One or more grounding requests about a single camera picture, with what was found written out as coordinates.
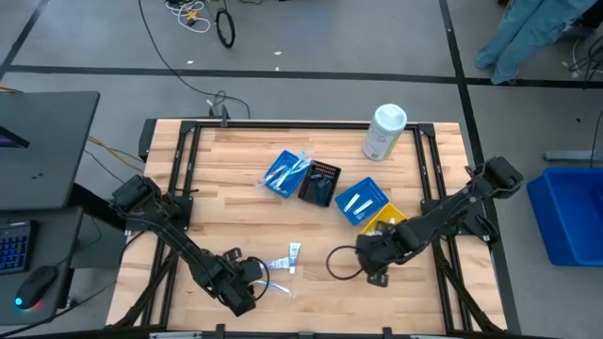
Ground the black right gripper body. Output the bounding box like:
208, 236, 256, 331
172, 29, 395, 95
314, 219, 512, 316
355, 230, 411, 280

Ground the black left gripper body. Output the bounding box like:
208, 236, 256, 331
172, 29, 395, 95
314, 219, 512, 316
230, 257, 265, 286

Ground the clear toothbrush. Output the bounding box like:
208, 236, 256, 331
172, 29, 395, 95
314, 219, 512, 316
274, 150, 308, 190
256, 163, 289, 187
282, 158, 313, 179
252, 278, 296, 299

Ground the small white packet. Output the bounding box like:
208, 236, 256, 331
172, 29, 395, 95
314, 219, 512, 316
352, 199, 375, 217
342, 192, 362, 213

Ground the dark blue toothbrush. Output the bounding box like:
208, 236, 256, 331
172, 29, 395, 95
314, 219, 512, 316
316, 177, 334, 206

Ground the yellow slotted plastic basket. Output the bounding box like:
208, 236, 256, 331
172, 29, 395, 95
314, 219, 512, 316
360, 202, 410, 236

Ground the blue slotted plastic basket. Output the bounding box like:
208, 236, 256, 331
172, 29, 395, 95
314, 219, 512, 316
334, 176, 391, 226

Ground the blue toothbrush package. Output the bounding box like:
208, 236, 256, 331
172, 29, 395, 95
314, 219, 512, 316
262, 149, 312, 199

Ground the black slotted plastic basket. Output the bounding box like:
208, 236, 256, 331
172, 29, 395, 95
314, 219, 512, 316
297, 159, 342, 208

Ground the white wipes canister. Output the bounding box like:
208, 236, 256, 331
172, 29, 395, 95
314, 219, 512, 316
361, 103, 408, 162

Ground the large blue storage bin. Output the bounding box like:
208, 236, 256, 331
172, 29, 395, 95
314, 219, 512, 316
526, 167, 603, 267

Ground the black lower desk surface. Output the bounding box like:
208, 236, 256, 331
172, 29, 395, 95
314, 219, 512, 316
0, 206, 85, 326

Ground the black computer mouse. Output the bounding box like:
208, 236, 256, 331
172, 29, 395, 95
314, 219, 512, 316
14, 266, 58, 311

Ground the grey metal floor bar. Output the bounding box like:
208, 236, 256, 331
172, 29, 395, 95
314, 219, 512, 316
544, 150, 603, 164

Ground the black backlit keyboard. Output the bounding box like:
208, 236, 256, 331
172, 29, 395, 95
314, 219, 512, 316
0, 219, 33, 277

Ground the black desk top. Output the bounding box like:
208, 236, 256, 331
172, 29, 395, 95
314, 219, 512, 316
0, 90, 101, 211

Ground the person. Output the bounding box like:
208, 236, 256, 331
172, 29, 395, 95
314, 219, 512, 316
474, 0, 599, 86

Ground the dark laptop screen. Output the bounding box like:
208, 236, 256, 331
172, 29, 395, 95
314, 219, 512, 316
0, 125, 30, 150

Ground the black looped gripper cable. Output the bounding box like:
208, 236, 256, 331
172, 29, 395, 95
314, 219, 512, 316
325, 244, 367, 282
244, 256, 271, 302

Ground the black aluminium table frame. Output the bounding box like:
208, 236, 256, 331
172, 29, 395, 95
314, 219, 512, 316
106, 118, 508, 336

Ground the long black floor cable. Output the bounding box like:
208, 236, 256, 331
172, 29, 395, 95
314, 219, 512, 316
138, 0, 252, 119

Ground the black coiled floor cable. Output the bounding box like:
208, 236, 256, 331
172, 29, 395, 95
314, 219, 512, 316
215, 8, 236, 49

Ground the white coiled floor cable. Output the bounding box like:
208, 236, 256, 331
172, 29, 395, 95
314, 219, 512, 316
164, 0, 212, 34

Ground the black cable bundle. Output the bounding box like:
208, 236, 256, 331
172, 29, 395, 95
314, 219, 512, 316
568, 35, 603, 89

